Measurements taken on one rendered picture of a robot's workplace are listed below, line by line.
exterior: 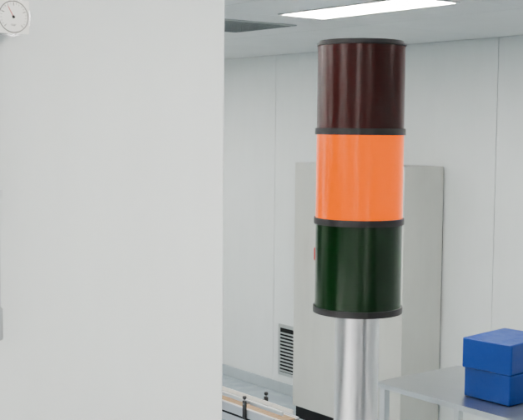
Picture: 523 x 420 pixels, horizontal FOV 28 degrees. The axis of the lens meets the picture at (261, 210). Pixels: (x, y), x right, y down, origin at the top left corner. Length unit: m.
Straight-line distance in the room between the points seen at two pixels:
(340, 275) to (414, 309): 7.02
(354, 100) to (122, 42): 1.59
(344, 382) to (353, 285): 0.06
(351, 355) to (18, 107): 1.49
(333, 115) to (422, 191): 6.96
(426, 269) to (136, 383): 5.55
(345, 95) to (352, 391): 0.16
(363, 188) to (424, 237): 7.02
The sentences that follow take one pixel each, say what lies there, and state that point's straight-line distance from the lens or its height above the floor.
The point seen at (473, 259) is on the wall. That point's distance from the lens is 7.56.
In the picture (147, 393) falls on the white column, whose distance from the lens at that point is 2.22.
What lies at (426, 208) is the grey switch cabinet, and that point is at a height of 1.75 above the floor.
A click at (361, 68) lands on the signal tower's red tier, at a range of 0.57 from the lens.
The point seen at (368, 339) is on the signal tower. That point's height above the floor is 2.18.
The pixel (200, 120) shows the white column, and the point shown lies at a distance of 2.23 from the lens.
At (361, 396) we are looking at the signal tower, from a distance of 0.60.
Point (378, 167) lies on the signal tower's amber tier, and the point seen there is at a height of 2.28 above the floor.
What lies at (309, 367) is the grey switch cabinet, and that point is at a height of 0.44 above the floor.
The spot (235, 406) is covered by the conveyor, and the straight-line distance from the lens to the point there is 5.29.
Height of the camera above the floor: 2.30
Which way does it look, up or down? 4 degrees down
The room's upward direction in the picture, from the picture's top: 1 degrees clockwise
